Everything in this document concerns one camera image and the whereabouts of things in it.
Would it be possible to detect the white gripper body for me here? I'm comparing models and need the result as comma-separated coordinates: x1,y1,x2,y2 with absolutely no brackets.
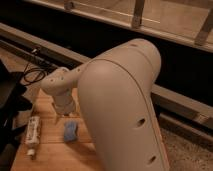
53,91,76,115

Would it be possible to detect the light blue sponge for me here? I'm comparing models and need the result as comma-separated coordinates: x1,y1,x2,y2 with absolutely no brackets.
63,121,78,142

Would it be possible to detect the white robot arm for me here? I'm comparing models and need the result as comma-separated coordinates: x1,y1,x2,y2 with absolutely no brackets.
41,39,170,171

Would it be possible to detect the white tube with cap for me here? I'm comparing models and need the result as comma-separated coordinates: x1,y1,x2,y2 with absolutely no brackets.
25,116,41,159

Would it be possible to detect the black chair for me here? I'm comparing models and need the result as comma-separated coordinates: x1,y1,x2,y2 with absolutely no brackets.
0,59,34,158

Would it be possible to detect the black cable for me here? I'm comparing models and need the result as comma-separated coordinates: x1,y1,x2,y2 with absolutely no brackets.
20,61,54,87

